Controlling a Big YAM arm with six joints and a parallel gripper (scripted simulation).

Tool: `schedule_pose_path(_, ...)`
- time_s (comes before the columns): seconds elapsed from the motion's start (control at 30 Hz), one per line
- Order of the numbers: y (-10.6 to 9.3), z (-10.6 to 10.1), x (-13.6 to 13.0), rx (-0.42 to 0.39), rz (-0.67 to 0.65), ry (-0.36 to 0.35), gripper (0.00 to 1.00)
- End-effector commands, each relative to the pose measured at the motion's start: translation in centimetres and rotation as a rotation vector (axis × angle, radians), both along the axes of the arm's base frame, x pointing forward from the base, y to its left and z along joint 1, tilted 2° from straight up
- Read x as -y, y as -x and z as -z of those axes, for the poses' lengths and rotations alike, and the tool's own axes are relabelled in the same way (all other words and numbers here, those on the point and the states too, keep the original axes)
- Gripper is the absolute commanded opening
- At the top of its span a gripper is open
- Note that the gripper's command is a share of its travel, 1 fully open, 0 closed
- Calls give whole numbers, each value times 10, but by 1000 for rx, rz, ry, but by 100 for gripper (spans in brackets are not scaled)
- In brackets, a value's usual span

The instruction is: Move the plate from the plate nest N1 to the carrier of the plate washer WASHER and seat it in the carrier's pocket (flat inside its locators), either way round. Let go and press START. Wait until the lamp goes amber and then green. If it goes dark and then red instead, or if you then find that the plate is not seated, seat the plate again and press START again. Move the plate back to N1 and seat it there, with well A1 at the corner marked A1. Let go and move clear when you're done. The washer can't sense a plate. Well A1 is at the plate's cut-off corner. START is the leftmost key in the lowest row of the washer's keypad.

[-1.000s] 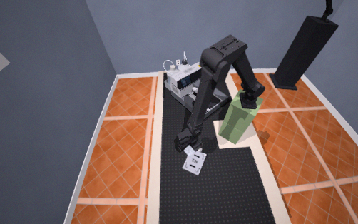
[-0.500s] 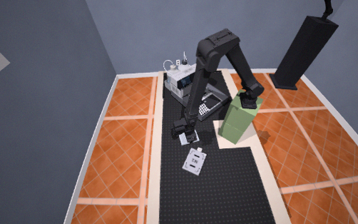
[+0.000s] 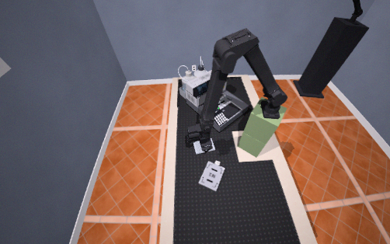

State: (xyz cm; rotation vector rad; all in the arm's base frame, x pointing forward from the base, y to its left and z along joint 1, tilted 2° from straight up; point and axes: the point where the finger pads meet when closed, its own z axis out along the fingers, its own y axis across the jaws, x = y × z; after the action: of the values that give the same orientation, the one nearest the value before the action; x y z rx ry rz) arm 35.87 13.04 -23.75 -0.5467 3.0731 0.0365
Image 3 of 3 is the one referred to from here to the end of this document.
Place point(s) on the white plastic bottle with cap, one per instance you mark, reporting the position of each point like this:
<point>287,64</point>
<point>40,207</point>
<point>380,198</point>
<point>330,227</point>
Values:
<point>188,77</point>

